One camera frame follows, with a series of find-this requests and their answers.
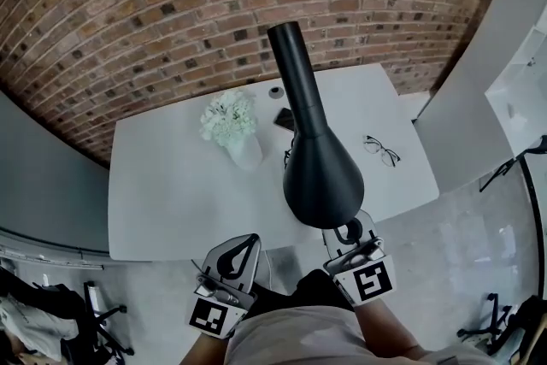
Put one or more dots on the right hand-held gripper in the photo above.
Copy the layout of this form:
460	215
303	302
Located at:
369	280

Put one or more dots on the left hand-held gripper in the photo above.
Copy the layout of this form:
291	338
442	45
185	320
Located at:
213	314

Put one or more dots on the person's right forearm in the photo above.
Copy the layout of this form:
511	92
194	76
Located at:
384	325

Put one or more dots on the person's left forearm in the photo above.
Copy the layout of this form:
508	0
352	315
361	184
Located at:
205	350

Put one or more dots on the person's black trousers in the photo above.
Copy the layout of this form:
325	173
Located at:
299	295

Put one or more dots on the black-rimmed eyeglasses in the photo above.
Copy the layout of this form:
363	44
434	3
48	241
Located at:
381	150

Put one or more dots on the white vase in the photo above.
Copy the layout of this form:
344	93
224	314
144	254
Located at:
247	154

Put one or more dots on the person's beige shirt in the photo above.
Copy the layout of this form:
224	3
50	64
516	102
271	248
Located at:
307	337

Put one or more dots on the black smartphone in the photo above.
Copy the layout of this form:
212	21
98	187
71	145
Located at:
284	118

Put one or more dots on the white flower bouquet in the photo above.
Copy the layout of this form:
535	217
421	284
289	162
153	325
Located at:
228	119

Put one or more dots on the black office chair base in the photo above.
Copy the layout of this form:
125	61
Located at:
100	318
491	318

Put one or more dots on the black tripod stand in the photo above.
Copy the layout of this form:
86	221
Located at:
508	166

